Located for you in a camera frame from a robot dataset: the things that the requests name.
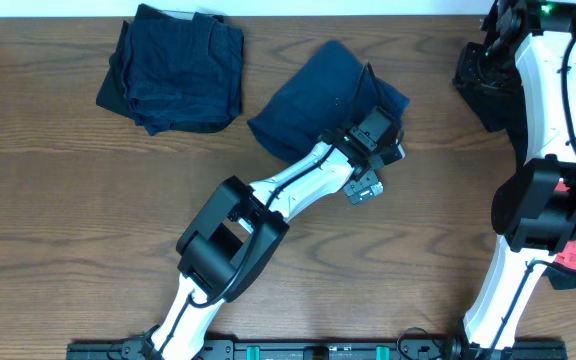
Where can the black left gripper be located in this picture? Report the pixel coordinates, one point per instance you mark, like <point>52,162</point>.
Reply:
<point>371,188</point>

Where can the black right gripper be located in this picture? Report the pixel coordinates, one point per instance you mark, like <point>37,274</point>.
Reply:
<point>467,71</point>

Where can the navy blue denim shorts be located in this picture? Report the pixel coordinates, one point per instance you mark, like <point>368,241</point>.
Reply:
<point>330,89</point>

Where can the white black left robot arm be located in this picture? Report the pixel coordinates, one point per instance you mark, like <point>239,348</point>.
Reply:
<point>235,234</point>

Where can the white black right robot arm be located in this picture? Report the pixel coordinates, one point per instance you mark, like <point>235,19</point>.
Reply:
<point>523,77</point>

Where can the black garment under pile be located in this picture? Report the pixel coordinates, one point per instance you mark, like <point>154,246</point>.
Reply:
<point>498,110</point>

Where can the folded navy garment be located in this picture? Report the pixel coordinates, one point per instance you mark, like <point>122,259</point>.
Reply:
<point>183,75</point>

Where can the folded black garment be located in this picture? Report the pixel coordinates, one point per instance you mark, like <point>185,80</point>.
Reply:
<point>110,95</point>

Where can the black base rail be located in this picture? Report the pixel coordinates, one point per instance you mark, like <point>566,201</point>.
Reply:
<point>406,348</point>

